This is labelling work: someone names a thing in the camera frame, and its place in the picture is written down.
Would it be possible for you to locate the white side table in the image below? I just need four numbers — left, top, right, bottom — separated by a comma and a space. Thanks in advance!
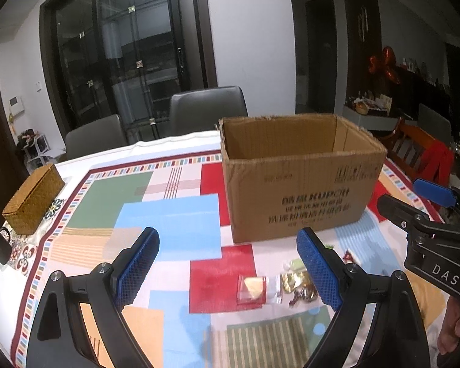
343, 102, 399, 131

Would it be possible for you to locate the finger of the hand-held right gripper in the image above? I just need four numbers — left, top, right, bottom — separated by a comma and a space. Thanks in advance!
413, 178, 460, 231
376, 194, 460, 244

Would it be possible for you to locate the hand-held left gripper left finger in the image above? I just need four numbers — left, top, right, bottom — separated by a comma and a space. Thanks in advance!
30, 227, 161, 368

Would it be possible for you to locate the white clear snack packet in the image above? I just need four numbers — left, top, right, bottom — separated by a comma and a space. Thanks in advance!
238, 274, 282, 307

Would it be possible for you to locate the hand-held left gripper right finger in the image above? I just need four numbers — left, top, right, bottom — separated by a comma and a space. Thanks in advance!
296, 227, 432, 368

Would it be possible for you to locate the woven lidded basket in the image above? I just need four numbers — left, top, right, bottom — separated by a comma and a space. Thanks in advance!
2, 163, 67, 236

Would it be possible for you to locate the red garment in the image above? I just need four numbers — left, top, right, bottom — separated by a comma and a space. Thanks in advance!
420, 140, 455, 190

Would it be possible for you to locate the white cube shelf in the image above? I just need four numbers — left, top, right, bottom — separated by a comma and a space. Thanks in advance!
15, 128, 50, 162

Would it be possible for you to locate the brown gold candy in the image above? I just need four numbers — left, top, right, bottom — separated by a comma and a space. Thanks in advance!
279, 270, 319, 309

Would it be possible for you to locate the person's right hand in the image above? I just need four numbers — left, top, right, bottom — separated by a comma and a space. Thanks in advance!
437, 297, 460, 355

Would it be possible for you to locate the grey upholstered chair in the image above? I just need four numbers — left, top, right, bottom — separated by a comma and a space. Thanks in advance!
169, 85, 249, 136
418, 103, 453, 146
65, 114, 128, 161

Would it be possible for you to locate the brown cardboard box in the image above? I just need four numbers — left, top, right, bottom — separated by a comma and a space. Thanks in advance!
218, 113, 388, 244

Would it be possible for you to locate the black framed glass sliding door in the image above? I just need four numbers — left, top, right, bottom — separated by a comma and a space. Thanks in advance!
40, 0, 217, 146

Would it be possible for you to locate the pale green candy packet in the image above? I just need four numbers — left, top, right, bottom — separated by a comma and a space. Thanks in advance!
284, 258, 307, 274

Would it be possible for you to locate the red foil balloon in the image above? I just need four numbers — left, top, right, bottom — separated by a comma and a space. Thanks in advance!
369, 46, 401, 85

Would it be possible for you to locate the dark wooden cabinet door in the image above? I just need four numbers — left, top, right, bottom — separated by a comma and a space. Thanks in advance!
339, 0, 382, 100

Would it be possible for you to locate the brown wooden chair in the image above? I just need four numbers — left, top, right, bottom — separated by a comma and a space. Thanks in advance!
379, 117, 455, 185

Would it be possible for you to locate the dark sideboard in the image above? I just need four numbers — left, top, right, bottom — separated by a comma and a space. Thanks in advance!
397, 65, 451, 112

